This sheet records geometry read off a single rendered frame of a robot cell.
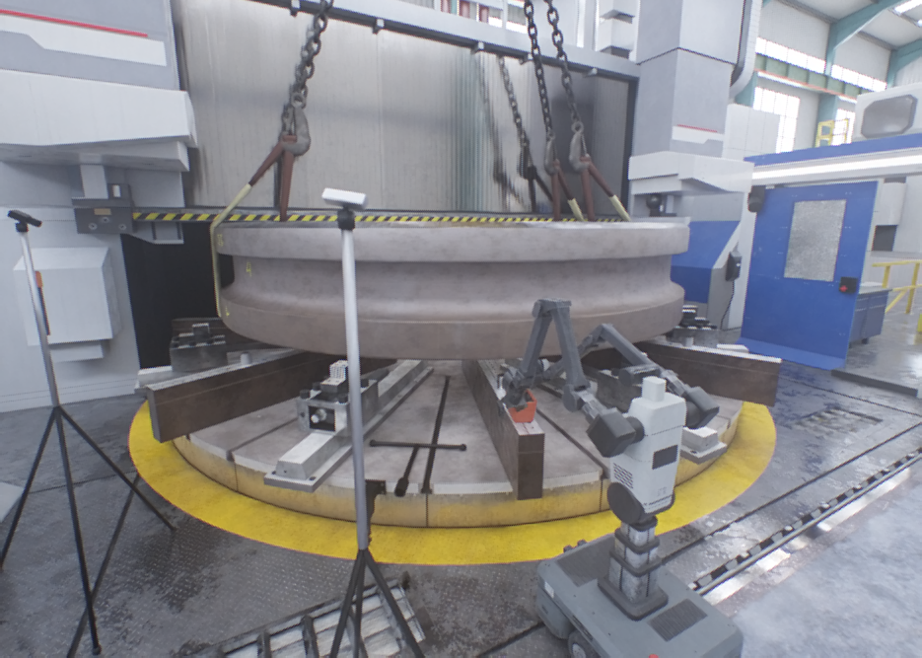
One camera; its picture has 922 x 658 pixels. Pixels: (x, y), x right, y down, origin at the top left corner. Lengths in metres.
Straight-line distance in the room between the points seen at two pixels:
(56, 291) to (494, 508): 4.25
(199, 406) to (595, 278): 3.00
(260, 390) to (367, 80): 3.78
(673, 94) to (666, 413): 5.35
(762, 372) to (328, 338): 3.41
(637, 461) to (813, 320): 5.58
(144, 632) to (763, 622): 2.73
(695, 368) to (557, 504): 2.01
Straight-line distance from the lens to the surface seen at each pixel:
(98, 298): 5.21
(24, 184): 4.67
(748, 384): 4.29
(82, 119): 3.61
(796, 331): 7.22
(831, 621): 2.89
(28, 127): 3.66
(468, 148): 6.22
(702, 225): 8.91
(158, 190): 4.50
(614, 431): 1.54
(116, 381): 5.77
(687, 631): 2.15
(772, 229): 7.28
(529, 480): 2.45
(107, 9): 4.19
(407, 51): 6.14
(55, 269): 5.24
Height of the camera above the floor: 1.73
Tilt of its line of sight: 11 degrees down
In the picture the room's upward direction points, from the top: straight up
